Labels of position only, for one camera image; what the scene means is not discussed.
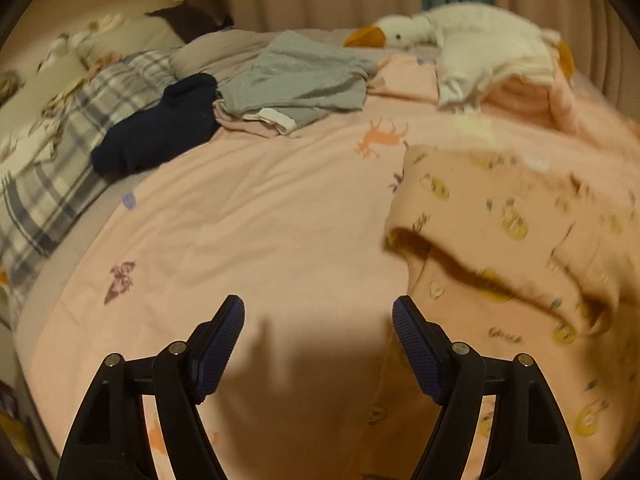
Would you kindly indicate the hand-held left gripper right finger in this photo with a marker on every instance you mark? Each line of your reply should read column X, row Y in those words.
column 417, row 350

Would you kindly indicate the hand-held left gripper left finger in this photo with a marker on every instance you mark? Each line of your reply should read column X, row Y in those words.
column 220, row 345

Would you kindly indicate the pink duck print garment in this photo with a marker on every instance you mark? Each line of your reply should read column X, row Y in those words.
column 500, row 210

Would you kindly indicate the pink animal print bed cover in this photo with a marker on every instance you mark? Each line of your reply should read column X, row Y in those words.
column 275, row 200

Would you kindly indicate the light pink garment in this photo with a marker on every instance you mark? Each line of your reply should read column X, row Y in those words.
column 250, row 122

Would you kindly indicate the navy garment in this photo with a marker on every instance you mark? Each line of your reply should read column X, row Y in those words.
column 165, row 125

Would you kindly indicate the plaid blanket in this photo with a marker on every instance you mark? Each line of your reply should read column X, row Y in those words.
column 65, row 160

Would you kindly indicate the pink striped cloth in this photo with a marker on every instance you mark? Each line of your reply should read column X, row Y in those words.
column 530, row 95

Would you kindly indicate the grey garment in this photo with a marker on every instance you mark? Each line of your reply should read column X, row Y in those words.
column 300, row 75

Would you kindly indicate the floral print pillow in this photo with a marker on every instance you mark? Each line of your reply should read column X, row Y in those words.
column 45, row 75

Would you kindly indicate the brown cloth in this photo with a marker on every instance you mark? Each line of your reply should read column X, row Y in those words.
column 190, row 22

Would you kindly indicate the white goose plush toy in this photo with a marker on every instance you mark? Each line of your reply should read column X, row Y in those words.
column 480, row 30

